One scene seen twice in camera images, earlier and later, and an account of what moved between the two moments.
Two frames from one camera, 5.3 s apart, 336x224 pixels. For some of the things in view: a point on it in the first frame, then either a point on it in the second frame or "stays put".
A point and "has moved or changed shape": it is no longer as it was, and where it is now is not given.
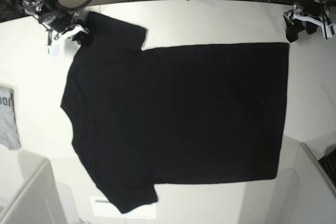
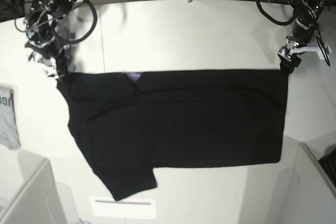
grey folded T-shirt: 9,132 stays put
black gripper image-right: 313,9 -> 289,61
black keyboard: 328,162 stays put
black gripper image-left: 59,20 -> 48,44
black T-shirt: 201,114 has moved or changed shape
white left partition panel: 29,194 stays put
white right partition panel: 304,194 stays put
